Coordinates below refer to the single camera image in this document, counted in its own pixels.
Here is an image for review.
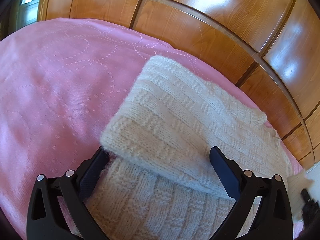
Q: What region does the window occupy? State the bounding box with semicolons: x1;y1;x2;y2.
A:
16;0;40;29

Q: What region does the cream knitted sweater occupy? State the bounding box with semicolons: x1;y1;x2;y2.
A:
87;56;312;239

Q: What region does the wooden headboard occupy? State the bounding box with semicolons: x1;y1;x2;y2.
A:
37;0;319;169

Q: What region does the pink bedspread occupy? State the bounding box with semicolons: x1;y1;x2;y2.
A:
0;17;307;240

